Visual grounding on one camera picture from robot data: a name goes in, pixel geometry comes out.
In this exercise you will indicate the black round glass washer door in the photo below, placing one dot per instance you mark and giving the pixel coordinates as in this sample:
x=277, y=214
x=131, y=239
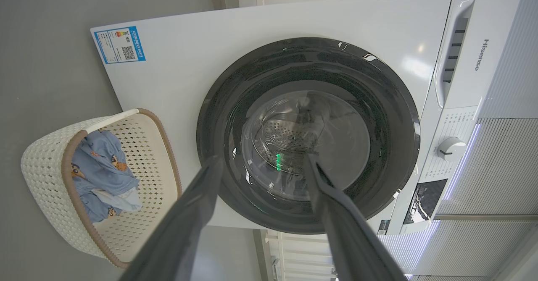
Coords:
x=378, y=117

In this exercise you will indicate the white front-load washing machine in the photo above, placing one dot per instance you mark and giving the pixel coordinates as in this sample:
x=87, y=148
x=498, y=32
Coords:
x=189, y=62

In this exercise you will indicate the white detergent drawer front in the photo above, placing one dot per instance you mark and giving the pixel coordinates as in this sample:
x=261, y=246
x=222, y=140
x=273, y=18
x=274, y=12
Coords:
x=487, y=24

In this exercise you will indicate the cream perforated laundry basket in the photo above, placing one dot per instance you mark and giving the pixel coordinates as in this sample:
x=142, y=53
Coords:
x=42, y=163

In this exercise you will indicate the stainless steel washing machine drum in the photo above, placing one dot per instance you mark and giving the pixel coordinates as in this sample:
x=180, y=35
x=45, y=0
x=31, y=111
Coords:
x=281, y=136

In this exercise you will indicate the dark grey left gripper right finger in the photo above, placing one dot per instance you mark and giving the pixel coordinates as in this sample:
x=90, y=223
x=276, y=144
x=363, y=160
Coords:
x=344, y=226

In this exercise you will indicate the blue energy label sticker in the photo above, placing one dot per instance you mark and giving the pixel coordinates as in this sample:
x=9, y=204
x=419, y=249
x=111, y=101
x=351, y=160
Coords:
x=119, y=45

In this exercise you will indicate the blue bear print garment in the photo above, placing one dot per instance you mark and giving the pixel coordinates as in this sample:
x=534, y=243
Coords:
x=98, y=163

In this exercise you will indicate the white orange print garment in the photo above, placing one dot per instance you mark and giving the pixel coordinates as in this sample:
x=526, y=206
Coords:
x=126, y=201

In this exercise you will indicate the white control knob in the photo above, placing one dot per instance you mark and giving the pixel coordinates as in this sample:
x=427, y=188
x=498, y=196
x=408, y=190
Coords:
x=451, y=149

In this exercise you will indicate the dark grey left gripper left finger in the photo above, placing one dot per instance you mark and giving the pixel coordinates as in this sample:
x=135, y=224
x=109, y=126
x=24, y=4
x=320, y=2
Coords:
x=185, y=222

